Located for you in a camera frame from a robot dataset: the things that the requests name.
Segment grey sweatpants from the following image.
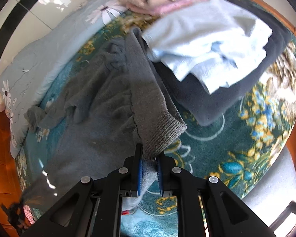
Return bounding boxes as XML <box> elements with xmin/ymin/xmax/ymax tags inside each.
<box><xmin>21</xmin><ymin>28</ymin><xmax>186</xmax><ymax>211</ymax></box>

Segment teal floral bed blanket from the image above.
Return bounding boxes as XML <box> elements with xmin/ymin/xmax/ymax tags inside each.
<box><xmin>16</xmin><ymin>11</ymin><xmax>296</xmax><ymax>236</ymax></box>

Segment grey chair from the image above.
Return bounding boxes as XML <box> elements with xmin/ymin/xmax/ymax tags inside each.
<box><xmin>242</xmin><ymin>147</ymin><xmax>296</xmax><ymax>236</ymax></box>

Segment dark navy fleece garment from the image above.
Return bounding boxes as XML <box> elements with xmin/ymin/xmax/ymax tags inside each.
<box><xmin>154</xmin><ymin>0</ymin><xmax>292</xmax><ymax>126</ymax></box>

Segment pink floral pillow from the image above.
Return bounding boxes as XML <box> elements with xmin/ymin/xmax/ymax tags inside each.
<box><xmin>0</xmin><ymin>93</ymin><xmax>6</xmax><ymax>112</ymax></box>

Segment light blue floral duvet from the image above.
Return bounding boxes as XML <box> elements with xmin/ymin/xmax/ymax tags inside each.
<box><xmin>0</xmin><ymin>0</ymin><xmax>126</xmax><ymax>158</ymax></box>

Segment light blue fleece garment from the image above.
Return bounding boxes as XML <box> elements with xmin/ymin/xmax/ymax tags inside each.
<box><xmin>142</xmin><ymin>0</ymin><xmax>272</xmax><ymax>94</ymax></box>

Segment white black wardrobe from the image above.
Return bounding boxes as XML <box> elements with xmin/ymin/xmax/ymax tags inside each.
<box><xmin>0</xmin><ymin>0</ymin><xmax>86</xmax><ymax>75</ymax></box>

